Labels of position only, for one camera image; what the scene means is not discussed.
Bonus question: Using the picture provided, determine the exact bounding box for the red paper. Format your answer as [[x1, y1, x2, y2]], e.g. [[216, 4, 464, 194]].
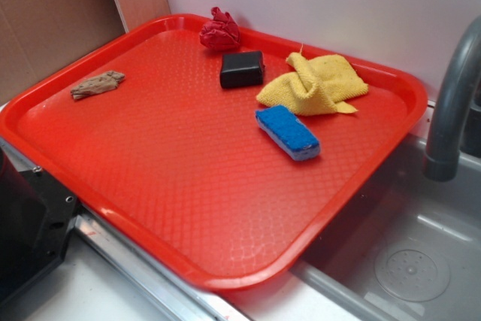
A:
[[199, 7, 241, 51]]

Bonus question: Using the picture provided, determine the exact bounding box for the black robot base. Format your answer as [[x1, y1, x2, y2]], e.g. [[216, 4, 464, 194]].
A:
[[1, 152, 79, 307]]

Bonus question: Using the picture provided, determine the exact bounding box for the red plastic tray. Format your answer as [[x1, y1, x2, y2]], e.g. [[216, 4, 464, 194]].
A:
[[1, 14, 428, 291]]

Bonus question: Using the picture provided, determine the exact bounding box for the blue sponge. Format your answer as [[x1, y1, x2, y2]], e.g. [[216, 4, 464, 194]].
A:
[[255, 105, 321, 162]]

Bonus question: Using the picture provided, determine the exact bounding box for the black rectangular block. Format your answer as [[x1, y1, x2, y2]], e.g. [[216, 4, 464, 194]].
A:
[[219, 50, 265, 89]]

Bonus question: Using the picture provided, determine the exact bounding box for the yellow cloth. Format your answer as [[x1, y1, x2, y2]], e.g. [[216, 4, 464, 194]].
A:
[[256, 52, 368, 116]]

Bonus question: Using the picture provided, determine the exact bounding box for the brown crumpled scrap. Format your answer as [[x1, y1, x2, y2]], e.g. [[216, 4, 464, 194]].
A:
[[70, 71, 126, 100]]

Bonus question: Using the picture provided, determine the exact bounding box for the grey faucet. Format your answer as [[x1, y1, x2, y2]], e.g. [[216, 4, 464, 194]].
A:
[[423, 17, 480, 182]]

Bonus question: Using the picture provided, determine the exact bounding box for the grey sink basin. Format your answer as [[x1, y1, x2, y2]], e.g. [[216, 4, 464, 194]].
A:
[[292, 136, 480, 320]]

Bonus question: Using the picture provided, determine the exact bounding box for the sink drain cover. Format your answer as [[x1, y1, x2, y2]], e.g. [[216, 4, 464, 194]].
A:
[[374, 242, 450, 302]]

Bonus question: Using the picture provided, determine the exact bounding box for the brown cardboard panel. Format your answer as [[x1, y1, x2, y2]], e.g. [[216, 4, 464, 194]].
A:
[[1, 0, 170, 104]]

